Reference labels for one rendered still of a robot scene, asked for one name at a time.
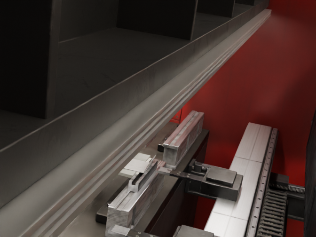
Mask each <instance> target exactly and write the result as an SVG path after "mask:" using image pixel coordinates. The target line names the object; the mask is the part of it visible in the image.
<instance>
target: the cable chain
mask: <svg viewBox="0 0 316 237"><path fill-rule="evenodd" d="M286 199H287V191H286V192H281V191H278V190H272V189H269V187H268V189H267V192H266V196H265V201H264V206H263V210H262V216H261V221H260V226H259V231H258V236H257V237H283V229H284V217H285V207H286Z"/></svg>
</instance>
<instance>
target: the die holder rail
mask: <svg viewBox="0 0 316 237"><path fill-rule="evenodd" d="M204 114H205V113H203V112H197V111H191V112H190V113H189V115H188V116H187V117H186V118H185V119H184V120H183V122H182V123H181V124H180V125H179V126H178V127H177V128H176V129H175V130H174V131H173V133H172V134H171V135H170V136H169V137H168V138H167V140H166V141H165V142H164V143H163V147H164V154H163V160H162V161H165V162H166V168H169V169H173V170H175V169H176V168H177V166H178V165H179V163H180V162H181V160H182V159H183V157H184V156H185V155H186V153H187V152H188V150H189V149H190V147H191V146H192V144H193V143H194V141H195V140H196V139H197V137H198V136H199V135H200V133H201V131H202V125H203V120H204Z"/></svg>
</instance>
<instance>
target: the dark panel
mask: <svg viewBox="0 0 316 237"><path fill-rule="evenodd" d="M305 160H306V163H305V199H304V233H303V237H316V109H315V113H314V117H313V121H312V125H311V129H310V133H309V137H308V142H307V146H306V159H305Z"/></svg>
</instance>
